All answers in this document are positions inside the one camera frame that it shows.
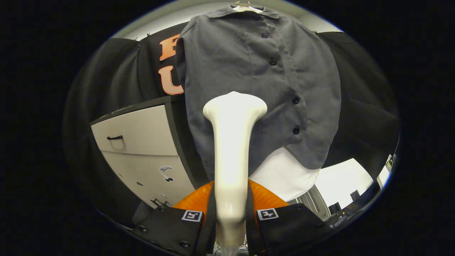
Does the grey drawer cabinet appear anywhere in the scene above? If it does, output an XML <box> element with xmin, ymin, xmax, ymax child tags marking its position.
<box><xmin>90</xmin><ymin>95</ymin><xmax>209</xmax><ymax>214</ymax></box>

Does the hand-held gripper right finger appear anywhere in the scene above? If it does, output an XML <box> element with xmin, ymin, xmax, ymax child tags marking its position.
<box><xmin>246</xmin><ymin>180</ymin><xmax>331</xmax><ymax>255</ymax></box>

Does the white garment steamer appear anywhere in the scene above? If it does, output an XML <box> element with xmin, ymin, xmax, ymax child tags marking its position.
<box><xmin>202</xmin><ymin>91</ymin><xmax>268</xmax><ymax>251</ymax></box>

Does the white mannequin torso stand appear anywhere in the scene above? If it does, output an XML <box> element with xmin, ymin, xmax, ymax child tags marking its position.
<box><xmin>233</xmin><ymin>1</ymin><xmax>321</xmax><ymax>203</ymax></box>

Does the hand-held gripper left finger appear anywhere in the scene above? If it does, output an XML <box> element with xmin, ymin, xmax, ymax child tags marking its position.
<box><xmin>132</xmin><ymin>181</ymin><xmax>216</xmax><ymax>256</ymax></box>

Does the grey button-up shirt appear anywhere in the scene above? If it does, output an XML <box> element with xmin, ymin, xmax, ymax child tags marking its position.
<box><xmin>176</xmin><ymin>5</ymin><xmax>342</xmax><ymax>180</ymax></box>

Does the black backdrop cloth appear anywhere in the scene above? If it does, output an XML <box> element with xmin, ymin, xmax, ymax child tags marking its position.
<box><xmin>64</xmin><ymin>21</ymin><xmax>401</xmax><ymax>225</ymax></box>

